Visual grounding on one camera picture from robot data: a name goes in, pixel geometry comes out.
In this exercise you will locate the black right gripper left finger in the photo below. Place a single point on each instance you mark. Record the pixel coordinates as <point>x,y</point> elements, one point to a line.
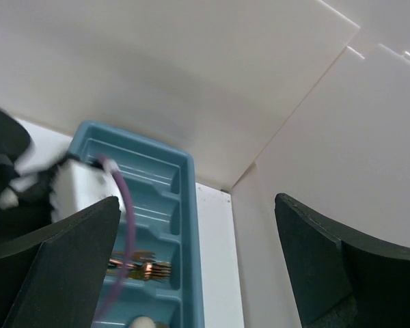
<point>52,277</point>

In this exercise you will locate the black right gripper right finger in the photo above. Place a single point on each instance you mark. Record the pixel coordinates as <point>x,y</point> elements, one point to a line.
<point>341,277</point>

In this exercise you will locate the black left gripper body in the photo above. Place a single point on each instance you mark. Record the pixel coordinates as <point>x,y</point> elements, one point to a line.
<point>24,197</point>

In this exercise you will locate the copper fork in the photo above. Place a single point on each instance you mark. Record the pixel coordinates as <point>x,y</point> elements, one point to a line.
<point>138,256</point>
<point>146,271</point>

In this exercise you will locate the white ceramic spoon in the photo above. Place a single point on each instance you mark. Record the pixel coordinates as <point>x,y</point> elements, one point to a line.
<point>142,322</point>

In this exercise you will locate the blue plastic cutlery tray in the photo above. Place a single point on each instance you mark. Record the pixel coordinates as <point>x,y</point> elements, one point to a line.
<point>161,180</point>

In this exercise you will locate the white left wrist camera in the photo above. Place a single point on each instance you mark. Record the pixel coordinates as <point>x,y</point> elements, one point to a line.
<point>78,185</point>

